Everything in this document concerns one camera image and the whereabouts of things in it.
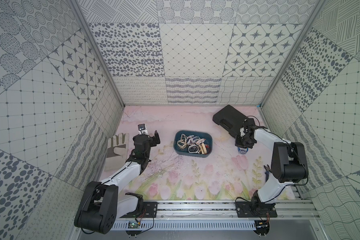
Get beige watch pair front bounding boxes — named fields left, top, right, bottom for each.
left=177, top=134, right=189, bottom=150

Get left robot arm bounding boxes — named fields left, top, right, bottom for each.
left=74, top=130, right=161, bottom=234

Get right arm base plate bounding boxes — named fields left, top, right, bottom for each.
left=235, top=197, right=278, bottom=219

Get black plastic case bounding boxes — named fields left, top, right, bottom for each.
left=213, top=105, right=254, bottom=138

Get aluminium mounting rail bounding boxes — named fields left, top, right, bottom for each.
left=73, top=200, right=322, bottom=222

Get blue handled pliers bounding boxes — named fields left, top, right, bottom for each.
left=264, top=165, right=272, bottom=182

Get beige square face watch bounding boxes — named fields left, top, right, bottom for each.
left=201, top=143, right=207, bottom=155

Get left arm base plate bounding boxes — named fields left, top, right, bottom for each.
left=121, top=202, right=158, bottom=219

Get orange white watch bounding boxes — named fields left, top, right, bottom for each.
left=196, top=139, right=206, bottom=144

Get pink white watch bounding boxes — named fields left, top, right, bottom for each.
left=187, top=136, right=200, bottom=144

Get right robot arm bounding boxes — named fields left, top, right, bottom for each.
left=235, top=118, right=309, bottom=208

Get teal storage box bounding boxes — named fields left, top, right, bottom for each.
left=173, top=130, right=213, bottom=158

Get grey work glove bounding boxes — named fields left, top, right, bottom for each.
left=104, top=133, right=130, bottom=172

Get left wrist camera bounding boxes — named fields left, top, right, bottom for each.
left=138, top=124, right=149, bottom=135

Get patterned white black watch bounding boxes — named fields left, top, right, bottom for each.
left=188, top=145, right=200, bottom=154

